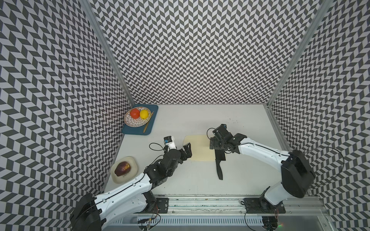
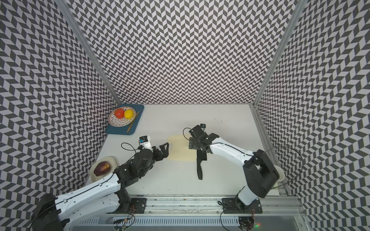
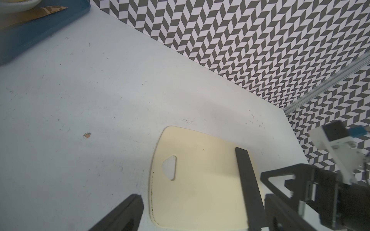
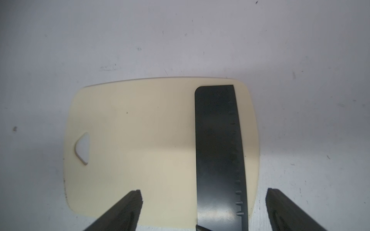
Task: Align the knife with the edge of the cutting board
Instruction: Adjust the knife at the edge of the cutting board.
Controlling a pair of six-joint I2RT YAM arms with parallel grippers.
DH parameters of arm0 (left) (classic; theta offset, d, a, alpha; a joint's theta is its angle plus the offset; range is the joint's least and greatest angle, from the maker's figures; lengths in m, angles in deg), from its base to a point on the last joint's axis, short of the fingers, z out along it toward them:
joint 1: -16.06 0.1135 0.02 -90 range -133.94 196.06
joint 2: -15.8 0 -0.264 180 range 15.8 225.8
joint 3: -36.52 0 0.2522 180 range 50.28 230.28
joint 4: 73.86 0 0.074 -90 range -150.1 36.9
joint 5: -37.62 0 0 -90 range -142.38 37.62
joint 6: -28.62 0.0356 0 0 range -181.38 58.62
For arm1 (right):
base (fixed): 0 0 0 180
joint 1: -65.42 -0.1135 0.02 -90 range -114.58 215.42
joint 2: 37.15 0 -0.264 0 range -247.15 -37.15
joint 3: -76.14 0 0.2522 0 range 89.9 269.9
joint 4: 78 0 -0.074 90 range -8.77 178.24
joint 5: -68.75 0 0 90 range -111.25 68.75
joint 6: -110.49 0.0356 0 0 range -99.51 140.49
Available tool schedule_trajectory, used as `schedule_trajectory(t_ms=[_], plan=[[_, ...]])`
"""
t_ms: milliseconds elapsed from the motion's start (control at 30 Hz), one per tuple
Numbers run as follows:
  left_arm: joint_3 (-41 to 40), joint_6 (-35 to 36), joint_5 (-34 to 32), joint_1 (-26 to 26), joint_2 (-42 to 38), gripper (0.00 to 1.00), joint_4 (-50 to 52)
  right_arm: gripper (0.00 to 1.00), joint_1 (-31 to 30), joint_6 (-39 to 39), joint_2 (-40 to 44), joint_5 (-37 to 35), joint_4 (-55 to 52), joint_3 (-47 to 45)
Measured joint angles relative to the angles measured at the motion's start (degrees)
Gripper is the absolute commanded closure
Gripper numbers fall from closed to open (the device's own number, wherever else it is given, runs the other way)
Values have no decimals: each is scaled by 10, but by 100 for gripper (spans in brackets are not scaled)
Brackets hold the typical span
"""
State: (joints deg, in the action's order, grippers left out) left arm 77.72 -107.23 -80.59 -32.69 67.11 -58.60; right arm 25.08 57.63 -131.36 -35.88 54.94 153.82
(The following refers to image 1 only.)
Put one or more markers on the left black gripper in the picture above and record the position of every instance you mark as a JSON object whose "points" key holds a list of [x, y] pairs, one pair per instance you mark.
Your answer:
{"points": [[188, 151]]}

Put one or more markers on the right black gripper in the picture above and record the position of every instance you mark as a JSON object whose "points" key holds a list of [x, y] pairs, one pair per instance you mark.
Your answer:
{"points": [[216, 143]]}

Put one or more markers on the cream plastic cutting board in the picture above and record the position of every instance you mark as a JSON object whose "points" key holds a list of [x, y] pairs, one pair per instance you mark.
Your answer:
{"points": [[200, 148]]}

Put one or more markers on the black cleaver knife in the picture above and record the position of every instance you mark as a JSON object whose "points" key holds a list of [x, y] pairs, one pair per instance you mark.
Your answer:
{"points": [[219, 157]]}

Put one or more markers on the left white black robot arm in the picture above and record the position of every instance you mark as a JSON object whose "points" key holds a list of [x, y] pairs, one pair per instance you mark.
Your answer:
{"points": [[95, 213]]}

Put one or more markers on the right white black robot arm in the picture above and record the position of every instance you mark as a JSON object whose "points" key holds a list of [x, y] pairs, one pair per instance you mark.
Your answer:
{"points": [[297, 175]]}

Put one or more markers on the wooden chopstick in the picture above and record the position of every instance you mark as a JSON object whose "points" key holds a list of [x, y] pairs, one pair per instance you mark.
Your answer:
{"points": [[147, 124]]}

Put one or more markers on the yellow lemon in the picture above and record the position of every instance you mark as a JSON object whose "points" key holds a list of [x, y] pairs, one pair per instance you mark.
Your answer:
{"points": [[144, 114]]}

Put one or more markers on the patterned ceramic plate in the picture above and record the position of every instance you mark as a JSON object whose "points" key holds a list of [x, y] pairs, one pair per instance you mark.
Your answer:
{"points": [[134, 123]]}

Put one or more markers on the cream bowl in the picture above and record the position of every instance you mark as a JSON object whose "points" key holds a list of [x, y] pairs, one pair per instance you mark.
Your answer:
{"points": [[129, 176]]}

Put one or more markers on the red tomato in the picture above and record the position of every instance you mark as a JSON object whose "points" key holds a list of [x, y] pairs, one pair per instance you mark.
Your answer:
{"points": [[135, 113]]}

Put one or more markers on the teal rectangular tray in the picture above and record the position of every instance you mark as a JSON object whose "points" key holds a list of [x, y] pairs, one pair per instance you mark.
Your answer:
{"points": [[139, 130]]}

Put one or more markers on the dark red onion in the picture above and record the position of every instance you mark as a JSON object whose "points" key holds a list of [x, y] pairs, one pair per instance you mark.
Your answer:
{"points": [[122, 169]]}

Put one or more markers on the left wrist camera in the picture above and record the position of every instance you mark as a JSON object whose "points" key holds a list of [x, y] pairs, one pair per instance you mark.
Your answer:
{"points": [[169, 142]]}

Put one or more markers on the aluminium front rail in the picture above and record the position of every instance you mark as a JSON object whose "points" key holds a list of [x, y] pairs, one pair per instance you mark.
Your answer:
{"points": [[191, 205]]}

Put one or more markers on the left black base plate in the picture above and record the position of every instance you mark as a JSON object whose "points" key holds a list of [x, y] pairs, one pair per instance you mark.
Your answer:
{"points": [[159, 206]]}

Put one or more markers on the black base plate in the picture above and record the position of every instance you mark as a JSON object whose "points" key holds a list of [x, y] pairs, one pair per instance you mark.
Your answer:
{"points": [[159, 206], [262, 206]]}

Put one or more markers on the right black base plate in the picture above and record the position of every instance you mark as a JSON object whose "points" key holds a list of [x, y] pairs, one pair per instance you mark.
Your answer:
{"points": [[262, 206]]}

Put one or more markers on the right aluminium corner post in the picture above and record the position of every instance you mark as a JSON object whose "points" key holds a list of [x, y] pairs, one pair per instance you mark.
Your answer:
{"points": [[323, 9]]}

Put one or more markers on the aluminium corner post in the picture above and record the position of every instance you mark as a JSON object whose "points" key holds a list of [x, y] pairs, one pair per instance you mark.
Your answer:
{"points": [[323, 9], [106, 48]]}

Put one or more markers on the left aluminium corner post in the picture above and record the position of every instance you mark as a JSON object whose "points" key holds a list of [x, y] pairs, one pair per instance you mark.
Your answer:
{"points": [[106, 48]]}

